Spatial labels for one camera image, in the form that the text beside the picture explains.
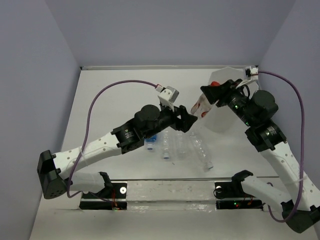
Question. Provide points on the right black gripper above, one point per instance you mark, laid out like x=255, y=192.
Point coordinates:
x=223, y=91

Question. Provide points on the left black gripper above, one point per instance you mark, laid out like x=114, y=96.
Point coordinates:
x=186, y=120

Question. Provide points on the red cap bottle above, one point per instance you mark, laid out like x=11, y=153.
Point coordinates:
x=201, y=107

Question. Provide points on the clear bottle grey cap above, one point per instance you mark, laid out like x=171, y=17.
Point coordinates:
x=181, y=145

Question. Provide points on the clear bottle white cap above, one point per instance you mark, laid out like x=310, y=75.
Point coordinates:
x=166, y=144

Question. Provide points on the blue label bottle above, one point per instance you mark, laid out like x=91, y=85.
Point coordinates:
x=150, y=143

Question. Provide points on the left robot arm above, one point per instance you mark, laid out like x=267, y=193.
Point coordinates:
x=59, y=172

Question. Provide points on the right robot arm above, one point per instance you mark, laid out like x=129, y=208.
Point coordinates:
x=300, y=205

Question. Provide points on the white plastic bin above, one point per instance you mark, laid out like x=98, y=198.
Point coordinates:
x=222, y=119

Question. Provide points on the clear bottle right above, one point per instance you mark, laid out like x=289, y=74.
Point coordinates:
x=201, y=149

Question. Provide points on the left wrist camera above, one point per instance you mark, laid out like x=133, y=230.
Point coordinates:
x=167, y=96

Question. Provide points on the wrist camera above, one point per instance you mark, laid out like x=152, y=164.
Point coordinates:
x=167, y=96
x=250, y=75

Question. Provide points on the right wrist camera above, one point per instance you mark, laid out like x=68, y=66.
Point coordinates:
x=250, y=75

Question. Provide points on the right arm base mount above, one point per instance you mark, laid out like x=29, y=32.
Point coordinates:
x=230, y=196

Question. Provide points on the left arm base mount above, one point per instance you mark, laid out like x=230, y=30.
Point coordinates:
x=112, y=198

